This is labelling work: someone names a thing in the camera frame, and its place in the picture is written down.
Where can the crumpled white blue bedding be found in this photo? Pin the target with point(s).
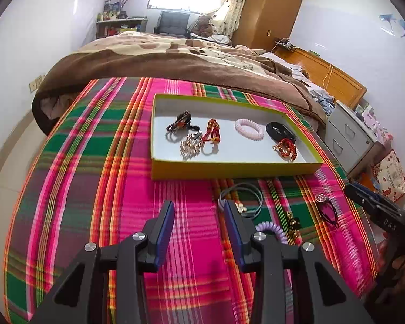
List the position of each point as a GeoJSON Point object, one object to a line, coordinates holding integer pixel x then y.
{"type": "Point", "coordinates": [320, 101]}

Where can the white shelf desk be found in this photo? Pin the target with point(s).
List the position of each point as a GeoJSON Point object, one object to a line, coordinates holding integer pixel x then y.
{"type": "Point", "coordinates": [118, 28]}

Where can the pink patterned box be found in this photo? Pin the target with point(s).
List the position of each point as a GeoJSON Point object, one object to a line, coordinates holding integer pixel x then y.
{"type": "Point", "coordinates": [374, 121]}

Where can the brown patterned blanket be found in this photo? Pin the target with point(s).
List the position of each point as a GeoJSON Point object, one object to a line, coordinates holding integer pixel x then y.
{"type": "Point", "coordinates": [121, 60]}

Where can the dark armchair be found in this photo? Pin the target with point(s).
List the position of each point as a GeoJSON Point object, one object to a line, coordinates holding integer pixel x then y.
{"type": "Point", "coordinates": [172, 22]}

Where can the gold black charm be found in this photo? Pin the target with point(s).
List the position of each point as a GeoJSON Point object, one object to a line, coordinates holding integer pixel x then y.
{"type": "Point", "coordinates": [293, 224]}

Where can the wooden wardrobe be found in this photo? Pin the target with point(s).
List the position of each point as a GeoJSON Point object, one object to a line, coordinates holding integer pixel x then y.
{"type": "Point", "coordinates": [270, 10]}

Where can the gold rhinestone hair clip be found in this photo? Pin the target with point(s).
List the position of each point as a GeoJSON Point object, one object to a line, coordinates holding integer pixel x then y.
{"type": "Point", "coordinates": [189, 146]}

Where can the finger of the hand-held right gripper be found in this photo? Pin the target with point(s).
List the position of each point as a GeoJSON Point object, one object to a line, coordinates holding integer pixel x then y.
{"type": "Point", "coordinates": [357, 195]}
{"type": "Point", "coordinates": [373, 194]}

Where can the black wristband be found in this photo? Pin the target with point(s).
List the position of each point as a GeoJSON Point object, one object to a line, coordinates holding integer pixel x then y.
{"type": "Point", "coordinates": [276, 131]}

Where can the red patterned paper bag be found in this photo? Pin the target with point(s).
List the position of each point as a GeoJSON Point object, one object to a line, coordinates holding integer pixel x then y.
{"type": "Point", "coordinates": [389, 173]}

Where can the brown teddy bear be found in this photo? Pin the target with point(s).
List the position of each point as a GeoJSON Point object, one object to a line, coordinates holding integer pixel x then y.
{"type": "Point", "coordinates": [202, 25]}

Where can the pink green plaid cloth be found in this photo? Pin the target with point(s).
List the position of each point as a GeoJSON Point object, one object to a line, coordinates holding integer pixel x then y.
{"type": "Point", "coordinates": [87, 175]}

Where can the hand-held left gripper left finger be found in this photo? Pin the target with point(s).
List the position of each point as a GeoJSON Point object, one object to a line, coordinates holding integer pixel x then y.
{"type": "Point", "coordinates": [164, 233]}

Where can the yellow-green cardboard box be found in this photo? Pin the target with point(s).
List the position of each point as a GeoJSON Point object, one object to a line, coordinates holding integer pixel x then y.
{"type": "Point", "coordinates": [229, 150]}

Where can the spotted cream curtain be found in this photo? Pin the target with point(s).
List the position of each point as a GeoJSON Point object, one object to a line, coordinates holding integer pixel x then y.
{"type": "Point", "coordinates": [233, 3]}

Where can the wall socket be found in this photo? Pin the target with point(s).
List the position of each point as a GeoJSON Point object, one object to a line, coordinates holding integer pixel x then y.
{"type": "Point", "coordinates": [36, 82]}

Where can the wooden headboard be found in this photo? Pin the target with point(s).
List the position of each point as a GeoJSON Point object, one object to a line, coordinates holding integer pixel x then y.
{"type": "Point", "coordinates": [341, 81]}

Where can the grey drawer cabinet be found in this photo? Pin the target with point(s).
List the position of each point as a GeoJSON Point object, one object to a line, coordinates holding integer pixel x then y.
{"type": "Point", "coordinates": [351, 135]}

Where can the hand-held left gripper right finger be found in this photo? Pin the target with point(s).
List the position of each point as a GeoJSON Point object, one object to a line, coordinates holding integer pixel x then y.
{"type": "Point", "coordinates": [234, 234]}

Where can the power strip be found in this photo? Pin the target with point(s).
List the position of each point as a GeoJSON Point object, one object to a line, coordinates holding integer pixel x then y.
{"type": "Point", "coordinates": [285, 44]}

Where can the blue wall sticker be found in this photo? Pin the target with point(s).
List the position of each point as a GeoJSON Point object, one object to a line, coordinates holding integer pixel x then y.
{"type": "Point", "coordinates": [398, 28]}

